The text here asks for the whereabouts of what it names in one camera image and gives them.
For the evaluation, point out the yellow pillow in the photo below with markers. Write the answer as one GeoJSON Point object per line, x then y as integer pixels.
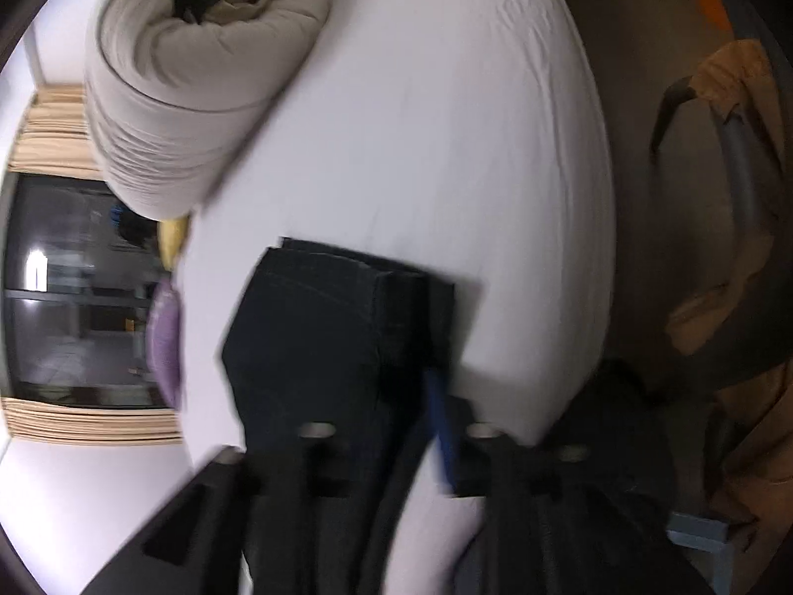
{"type": "Point", "coordinates": [172, 238]}

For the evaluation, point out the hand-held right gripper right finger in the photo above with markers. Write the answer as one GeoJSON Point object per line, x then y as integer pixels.
{"type": "Point", "coordinates": [441, 440]}

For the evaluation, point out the glass window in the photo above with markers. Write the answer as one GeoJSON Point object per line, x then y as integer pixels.
{"type": "Point", "coordinates": [74, 297]}

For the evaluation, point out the beige curtain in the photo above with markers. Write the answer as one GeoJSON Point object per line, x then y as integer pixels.
{"type": "Point", "coordinates": [93, 421]}
{"type": "Point", "coordinates": [56, 130]}

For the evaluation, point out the chair with tan clothes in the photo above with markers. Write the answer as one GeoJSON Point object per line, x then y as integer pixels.
{"type": "Point", "coordinates": [743, 297]}

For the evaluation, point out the dark jacket behind window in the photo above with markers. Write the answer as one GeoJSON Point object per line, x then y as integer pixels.
{"type": "Point", "coordinates": [133, 223]}

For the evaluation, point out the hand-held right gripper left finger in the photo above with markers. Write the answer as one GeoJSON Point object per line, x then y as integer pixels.
{"type": "Point", "coordinates": [322, 468]}

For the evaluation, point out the black denim pants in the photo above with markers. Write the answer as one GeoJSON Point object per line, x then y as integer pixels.
{"type": "Point", "coordinates": [297, 347]}

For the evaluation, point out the purple pillow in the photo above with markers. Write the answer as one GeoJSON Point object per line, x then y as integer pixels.
{"type": "Point", "coordinates": [166, 341]}

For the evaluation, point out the rolled beige duvet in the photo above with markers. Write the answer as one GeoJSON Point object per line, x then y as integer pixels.
{"type": "Point", "coordinates": [173, 111]}

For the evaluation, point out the grey-blue box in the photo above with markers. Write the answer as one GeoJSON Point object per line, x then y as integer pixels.
{"type": "Point", "coordinates": [697, 536]}

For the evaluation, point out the white bed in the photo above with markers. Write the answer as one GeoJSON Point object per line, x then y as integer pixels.
{"type": "Point", "coordinates": [446, 155]}

